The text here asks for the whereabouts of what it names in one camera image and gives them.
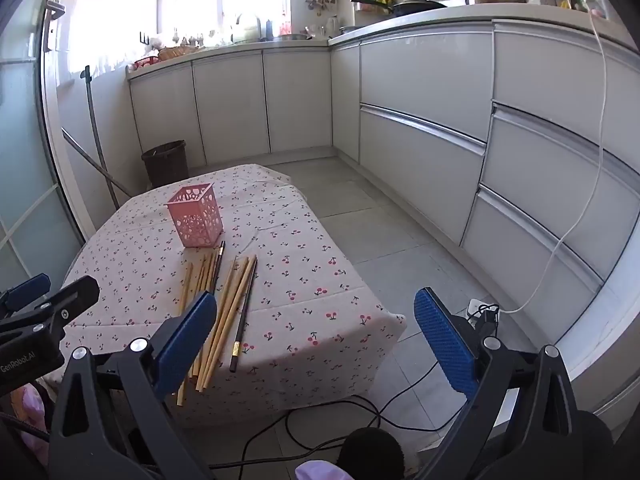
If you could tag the white kitchen countertop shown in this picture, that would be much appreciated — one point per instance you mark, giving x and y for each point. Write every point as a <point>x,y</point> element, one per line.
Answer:
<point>450,14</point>

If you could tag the white cabinet with doors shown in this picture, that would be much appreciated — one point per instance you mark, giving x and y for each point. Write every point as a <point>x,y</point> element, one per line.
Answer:
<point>230,105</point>

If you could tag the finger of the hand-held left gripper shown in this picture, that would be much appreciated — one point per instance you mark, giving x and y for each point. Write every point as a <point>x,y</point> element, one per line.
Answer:
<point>70,297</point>
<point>27,290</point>

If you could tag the wicker basket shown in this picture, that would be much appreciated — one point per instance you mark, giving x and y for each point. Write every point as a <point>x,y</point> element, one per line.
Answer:
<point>177,52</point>

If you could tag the white cabinet with drawers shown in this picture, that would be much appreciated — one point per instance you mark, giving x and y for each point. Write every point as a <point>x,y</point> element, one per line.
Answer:
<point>425,110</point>

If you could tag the white power strip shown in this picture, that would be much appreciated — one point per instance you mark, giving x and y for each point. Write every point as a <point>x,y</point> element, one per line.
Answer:
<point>475,306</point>

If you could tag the black chopstick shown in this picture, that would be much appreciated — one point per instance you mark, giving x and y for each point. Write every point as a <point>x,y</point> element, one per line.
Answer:
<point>220,260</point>
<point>244,310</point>

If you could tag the pink perforated utensil holder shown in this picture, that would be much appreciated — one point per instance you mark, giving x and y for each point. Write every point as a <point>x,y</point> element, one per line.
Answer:
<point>196,220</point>

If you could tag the cherry print tablecloth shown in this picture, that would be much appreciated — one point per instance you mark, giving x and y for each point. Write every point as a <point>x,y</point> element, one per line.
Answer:
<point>310,300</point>

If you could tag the frosted glass sliding door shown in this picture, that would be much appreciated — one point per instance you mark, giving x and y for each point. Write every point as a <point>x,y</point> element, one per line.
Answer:
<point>25,160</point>

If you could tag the black wok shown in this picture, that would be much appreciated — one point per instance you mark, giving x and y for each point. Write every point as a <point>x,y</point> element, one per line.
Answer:
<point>417,7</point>

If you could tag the black foam microphone cover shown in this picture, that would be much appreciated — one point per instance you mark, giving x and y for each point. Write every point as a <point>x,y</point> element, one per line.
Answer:
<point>371,452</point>

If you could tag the pile of wooden chopsticks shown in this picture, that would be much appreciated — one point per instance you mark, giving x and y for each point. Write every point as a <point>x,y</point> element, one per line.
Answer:
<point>230,300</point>

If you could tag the white electric kettle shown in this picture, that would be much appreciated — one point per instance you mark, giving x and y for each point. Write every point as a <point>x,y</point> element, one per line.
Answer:
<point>333,25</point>

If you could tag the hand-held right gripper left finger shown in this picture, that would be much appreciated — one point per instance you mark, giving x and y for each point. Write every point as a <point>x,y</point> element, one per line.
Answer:
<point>186,340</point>

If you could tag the red plastic basket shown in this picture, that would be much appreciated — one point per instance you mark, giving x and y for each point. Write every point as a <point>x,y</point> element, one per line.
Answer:
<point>146,63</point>

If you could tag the steel basin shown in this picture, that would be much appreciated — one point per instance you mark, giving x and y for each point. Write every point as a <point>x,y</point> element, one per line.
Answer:
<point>292,37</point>

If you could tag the dark brown trash bin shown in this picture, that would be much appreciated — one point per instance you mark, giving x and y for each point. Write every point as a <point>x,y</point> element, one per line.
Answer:
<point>165,162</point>

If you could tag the blue bottle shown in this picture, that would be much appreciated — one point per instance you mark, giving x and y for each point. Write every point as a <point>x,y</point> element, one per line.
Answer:
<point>270,30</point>

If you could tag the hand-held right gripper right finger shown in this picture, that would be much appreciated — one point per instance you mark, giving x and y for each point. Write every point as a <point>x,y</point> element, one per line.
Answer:
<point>445,345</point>

